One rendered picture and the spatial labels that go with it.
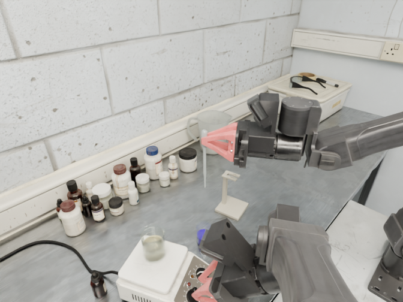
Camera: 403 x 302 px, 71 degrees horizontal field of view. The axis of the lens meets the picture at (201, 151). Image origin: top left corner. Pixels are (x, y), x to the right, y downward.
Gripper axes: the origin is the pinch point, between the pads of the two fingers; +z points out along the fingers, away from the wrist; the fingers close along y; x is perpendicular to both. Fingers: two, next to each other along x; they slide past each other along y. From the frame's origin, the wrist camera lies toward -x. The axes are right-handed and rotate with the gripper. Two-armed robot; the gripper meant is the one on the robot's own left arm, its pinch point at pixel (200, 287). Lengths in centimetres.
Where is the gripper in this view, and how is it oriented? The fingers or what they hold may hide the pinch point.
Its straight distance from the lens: 57.9
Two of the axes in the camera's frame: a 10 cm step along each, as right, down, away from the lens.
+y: -3.3, 5.0, -8.0
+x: 6.2, 7.5, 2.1
